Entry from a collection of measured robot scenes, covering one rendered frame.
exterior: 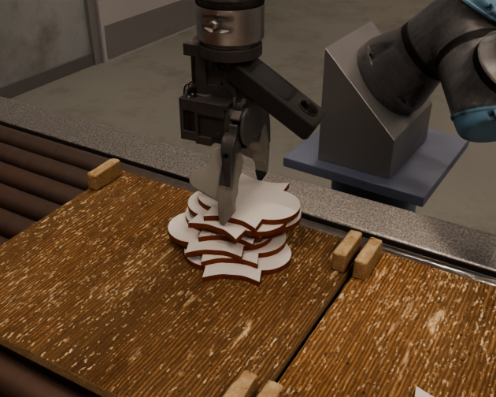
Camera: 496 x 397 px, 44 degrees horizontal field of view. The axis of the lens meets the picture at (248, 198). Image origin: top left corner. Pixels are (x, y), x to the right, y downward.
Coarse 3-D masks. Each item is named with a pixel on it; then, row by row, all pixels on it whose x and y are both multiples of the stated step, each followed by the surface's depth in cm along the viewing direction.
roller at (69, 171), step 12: (0, 144) 108; (0, 156) 107; (12, 156) 106; (24, 156) 105; (36, 156) 104; (24, 168) 104; (36, 168) 103; (48, 168) 102; (60, 168) 101; (72, 168) 101; (60, 180) 101; (72, 180) 99; (84, 180) 98
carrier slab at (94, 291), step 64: (128, 192) 91; (192, 192) 91; (0, 256) 78; (64, 256) 78; (128, 256) 78; (320, 256) 78; (0, 320) 68; (64, 320) 68; (128, 320) 68; (192, 320) 68; (256, 320) 68; (128, 384) 60; (192, 384) 60
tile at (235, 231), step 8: (192, 200) 80; (192, 208) 78; (200, 208) 78; (200, 216) 77; (192, 224) 76; (200, 224) 76; (208, 224) 75; (216, 224) 75; (224, 224) 75; (232, 224) 75; (264, 224) 75; (280, 224) 75; (224, 232) 74; (232, 232) 74; (240, 232) 74; (248, 232) 74; (256, 232) 74; (264, 232) 74; (272, 232) 74; (232, 240) 73
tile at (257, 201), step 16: (240, 176) 83; (240, 192) 80; (256, 192) 80; (272, 192) 80; (288, 192) 80; (208, 208) 77; (240, 208) 77; (256, 208) 77; (272, 208) 77; (288, 208) 77; (240, 224) 75; (256, 224) 73; (272, 224) 75
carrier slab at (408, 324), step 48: (384, 288) 73; (432, 288) 73; (480, 288) 73; (336, 336) 66; (384, 336) 66; (432, 336) 66; (480, 336) 66; (288, 384) 60; (336, 384) 60; (384, 384) 60; (432, 384) 60; (480, 384) 60
